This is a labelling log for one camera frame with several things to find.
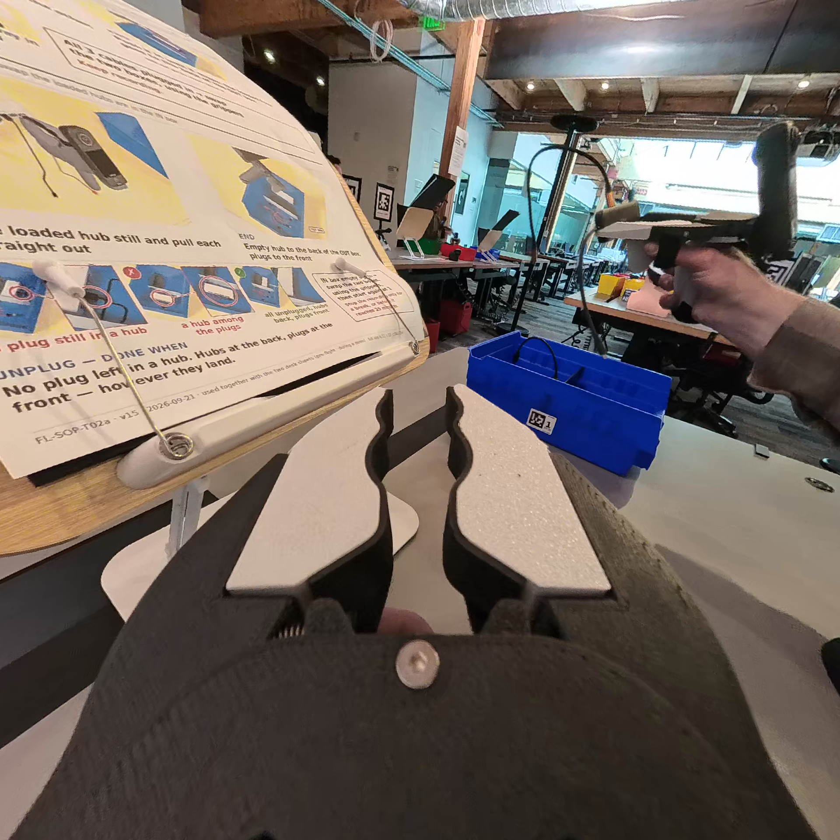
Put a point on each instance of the black pole stand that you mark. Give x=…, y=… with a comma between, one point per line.
x=558, y=197

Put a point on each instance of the wooden column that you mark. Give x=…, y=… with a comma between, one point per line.
x=462, y=92

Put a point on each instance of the instruction sheet on stand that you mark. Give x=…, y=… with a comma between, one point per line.
x=53, y=519

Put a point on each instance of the blue plastic bin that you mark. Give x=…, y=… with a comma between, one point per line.
x=578, y=407

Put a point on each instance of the person's right hand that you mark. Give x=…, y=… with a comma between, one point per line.
x=735, y=295

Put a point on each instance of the wooden work table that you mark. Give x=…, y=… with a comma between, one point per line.
x=446, y=269
x=630, y=313

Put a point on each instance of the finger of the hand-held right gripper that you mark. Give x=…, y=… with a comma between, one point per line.
x=683, y=231
x=637, y=213

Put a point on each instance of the yellow plastic bin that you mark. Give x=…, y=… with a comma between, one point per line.
x=610, y=285

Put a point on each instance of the printed instruction sheet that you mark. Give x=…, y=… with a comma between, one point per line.
x=197, y=236

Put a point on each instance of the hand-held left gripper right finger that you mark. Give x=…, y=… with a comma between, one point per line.
x=525, y=525

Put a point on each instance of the red plastic bin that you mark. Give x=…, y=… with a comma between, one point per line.
x=456, y=315

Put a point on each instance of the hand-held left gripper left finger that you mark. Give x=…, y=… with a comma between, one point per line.
x=309, y=525

